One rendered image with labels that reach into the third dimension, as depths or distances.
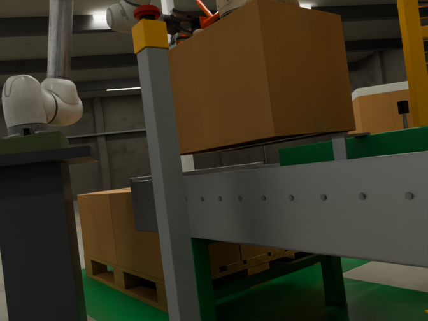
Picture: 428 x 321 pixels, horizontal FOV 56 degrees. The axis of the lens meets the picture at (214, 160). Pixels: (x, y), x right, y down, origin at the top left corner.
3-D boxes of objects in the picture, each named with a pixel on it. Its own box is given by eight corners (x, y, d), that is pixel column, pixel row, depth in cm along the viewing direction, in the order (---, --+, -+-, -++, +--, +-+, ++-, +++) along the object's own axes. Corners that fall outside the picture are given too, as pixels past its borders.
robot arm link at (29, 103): (-3, 130, 163) (-12, 78, 164) (32, 132, 180) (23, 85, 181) (27, 121, 157) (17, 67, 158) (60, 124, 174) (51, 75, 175)
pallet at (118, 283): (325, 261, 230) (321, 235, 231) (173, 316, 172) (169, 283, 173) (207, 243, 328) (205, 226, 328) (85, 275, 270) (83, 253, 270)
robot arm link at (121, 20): (148, 41, 156) (156, 8, 148) (109, 37, 147) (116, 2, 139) (137, 27, 162) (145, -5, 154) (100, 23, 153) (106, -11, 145)
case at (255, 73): (356, 130, 137) (341, 14, 138) (274, 136, 113) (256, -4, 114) (241, 149, 185) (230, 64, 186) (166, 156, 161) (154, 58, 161)
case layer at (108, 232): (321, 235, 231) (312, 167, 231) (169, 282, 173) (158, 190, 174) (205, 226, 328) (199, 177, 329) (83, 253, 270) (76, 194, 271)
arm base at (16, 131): (0, 139, 152) (-2, 124, 152) (9, 147, 173) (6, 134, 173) (52, 132, 158) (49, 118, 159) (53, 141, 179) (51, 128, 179)
